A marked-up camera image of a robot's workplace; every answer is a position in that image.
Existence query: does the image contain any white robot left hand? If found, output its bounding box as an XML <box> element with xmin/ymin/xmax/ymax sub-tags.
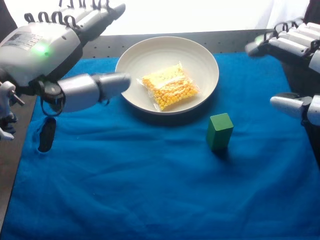
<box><xmin>0</xmin><ymin>0</ymin><xmax>132</xmax><ymax>117</ymax></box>

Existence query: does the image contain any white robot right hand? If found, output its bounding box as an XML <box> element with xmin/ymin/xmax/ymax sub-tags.
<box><xmin>244</xmin><ymin>18</ymin><xmax>320</xmax><ymax>127</ymax></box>

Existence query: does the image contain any green wooden block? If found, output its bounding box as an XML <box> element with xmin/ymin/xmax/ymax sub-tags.
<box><xmin>206</xmin><ymin>112</ymin><xmax>235</xmax><ymax>152</ymax></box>

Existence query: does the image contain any yellow sponge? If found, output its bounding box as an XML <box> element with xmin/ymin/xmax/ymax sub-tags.
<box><xmin>136</xmin><ymin>61</ymin><xmax>201</xmax><ymax>112</ymax></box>

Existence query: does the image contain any white round plate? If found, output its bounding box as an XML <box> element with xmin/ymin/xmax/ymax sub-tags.
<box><xmin>114</xmin><ymin>36</ymin><xmax>220</xmax><ymax>116</ymax></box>

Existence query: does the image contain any blue cloth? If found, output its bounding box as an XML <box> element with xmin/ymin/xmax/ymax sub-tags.
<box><xmin>0</xmin><ymin>52</ymin><xmax>320</xmax><ymax>240</ymax></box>

